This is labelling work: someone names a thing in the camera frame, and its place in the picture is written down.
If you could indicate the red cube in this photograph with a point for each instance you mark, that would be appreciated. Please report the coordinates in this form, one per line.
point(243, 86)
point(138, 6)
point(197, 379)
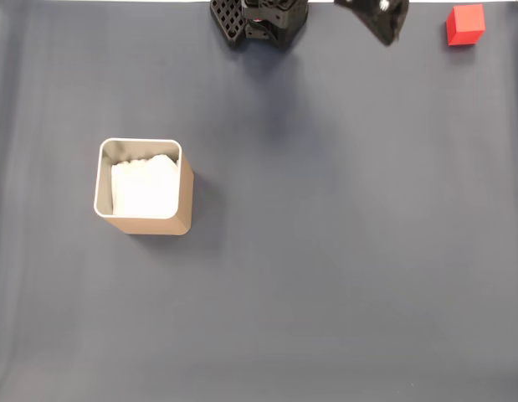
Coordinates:
point(465, 25)

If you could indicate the tan square box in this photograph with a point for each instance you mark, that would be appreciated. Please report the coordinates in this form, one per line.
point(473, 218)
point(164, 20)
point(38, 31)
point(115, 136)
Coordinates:
point(158, 224)

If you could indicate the dark blue-grey mat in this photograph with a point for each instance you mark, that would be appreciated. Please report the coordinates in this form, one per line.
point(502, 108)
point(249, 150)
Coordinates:
point(325, 251)

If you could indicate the white paper padding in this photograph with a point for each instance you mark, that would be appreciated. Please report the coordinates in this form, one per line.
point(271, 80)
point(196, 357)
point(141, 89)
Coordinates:
point(145, 188)

